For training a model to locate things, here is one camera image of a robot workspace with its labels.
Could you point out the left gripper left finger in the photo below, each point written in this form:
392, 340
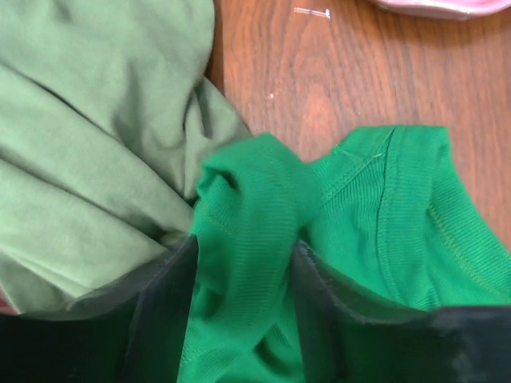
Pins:
130, 330

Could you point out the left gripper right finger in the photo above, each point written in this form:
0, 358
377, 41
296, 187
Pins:
349, 334

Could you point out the bright green tank top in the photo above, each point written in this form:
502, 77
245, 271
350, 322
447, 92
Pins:
385, 207

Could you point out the olive green tank top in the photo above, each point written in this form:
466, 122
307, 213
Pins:
106, 118

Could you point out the rust red tank top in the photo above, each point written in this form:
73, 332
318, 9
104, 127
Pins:
5, 307

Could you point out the pink dotted plate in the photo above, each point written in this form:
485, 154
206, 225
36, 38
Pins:
445, 9

